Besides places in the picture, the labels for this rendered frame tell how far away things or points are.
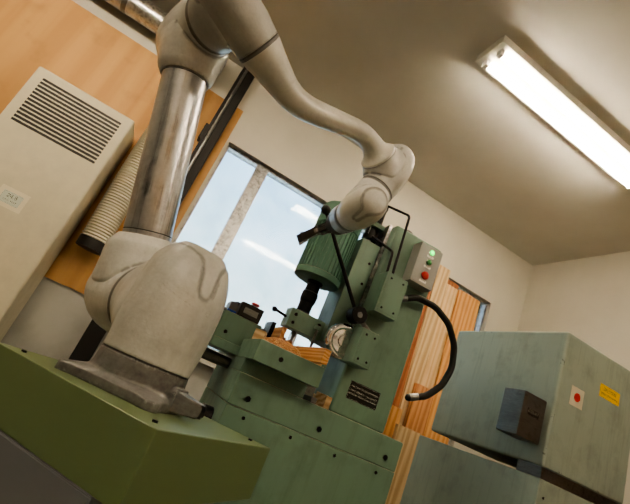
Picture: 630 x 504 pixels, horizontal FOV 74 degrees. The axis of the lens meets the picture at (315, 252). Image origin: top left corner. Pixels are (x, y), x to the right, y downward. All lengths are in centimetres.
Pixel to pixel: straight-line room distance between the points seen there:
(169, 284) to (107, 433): 24
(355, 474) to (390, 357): 40
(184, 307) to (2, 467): 30
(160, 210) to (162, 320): 30
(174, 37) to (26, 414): 76
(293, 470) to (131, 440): 81
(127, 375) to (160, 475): 17
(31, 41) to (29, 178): 97
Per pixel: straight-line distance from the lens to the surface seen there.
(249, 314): 143
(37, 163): 257
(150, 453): 58
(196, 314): 73
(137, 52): 319
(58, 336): 271
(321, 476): 138
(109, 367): 73
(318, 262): 150
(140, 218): 94
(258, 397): 127
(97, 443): 62
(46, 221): 248
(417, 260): 158
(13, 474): 70
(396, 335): 157
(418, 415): 315
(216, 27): 99
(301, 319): 150
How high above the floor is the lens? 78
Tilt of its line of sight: 19 degrees up
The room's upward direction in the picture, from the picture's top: 24 degrees clockwise
